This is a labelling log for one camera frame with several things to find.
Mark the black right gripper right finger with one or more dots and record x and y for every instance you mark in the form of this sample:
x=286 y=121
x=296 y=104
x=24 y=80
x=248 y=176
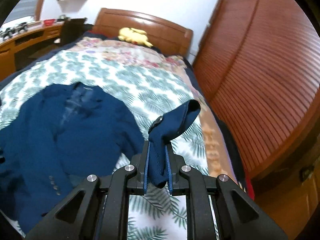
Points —
x=173 y=172

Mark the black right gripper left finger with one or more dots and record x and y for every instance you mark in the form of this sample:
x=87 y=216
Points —
x=138 y=184

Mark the navy blue jacket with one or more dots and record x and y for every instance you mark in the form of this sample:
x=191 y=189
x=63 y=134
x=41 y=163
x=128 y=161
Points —
x=62 y=134

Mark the leaf pattern bed quilt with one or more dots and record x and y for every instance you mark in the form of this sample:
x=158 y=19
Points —
x=148 y=92

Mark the floral pink blanket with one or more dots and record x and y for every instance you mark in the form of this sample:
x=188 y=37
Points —
x=128 y=54

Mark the wooden bed headboard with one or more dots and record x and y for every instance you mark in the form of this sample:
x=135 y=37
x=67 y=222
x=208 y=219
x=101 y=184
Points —
x=169 y=37

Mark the yellow plush toy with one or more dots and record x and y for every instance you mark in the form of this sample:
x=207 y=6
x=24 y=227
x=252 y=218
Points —
x=134 y=36

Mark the wooden louvered wardrobe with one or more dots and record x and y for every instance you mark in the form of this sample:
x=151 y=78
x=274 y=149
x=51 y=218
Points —
x=258 y=68

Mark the dark chair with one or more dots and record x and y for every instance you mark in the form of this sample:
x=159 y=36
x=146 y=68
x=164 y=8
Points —
x=72 y=29

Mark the long wooden desk cabinet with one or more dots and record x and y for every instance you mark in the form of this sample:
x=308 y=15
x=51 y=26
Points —
x=22 y=41

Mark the red basket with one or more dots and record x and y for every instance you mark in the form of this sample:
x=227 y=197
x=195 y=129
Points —
x=48 y=22

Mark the grey window blind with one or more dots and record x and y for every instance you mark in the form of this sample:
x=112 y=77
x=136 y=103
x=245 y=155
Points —
x=24 y=8

